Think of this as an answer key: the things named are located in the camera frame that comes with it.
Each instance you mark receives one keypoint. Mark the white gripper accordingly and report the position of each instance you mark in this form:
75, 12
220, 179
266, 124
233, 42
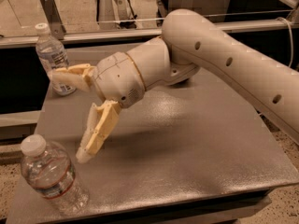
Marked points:
118, 76

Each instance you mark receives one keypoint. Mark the clear red-label water bottle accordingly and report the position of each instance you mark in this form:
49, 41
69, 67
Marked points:
49, 171

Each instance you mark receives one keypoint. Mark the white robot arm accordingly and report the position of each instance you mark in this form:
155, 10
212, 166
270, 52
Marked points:
188, 42

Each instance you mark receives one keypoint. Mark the blue-label water bottle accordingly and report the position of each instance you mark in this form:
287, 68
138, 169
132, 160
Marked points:
52, 55

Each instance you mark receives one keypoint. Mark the left metal rail bracket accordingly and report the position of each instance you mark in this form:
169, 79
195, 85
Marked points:
53, 17

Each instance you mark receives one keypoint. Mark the horizontal metal rail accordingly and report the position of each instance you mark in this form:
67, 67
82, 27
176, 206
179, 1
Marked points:
138, 35

